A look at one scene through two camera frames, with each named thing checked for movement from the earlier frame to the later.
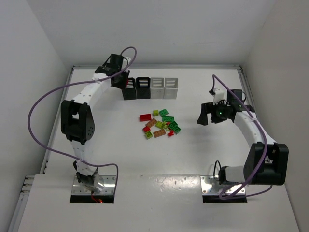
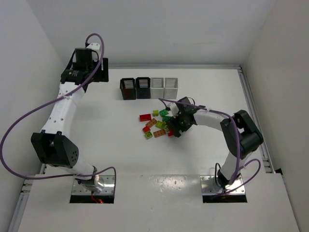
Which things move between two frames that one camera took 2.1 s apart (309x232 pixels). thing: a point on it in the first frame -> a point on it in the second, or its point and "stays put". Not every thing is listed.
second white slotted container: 171,88 stays put
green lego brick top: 163,112 stays put
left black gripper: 121,80 -> 104,70
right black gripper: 209,112 -> 177,124
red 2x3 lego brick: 145,117 stays put
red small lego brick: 146,129 stays put
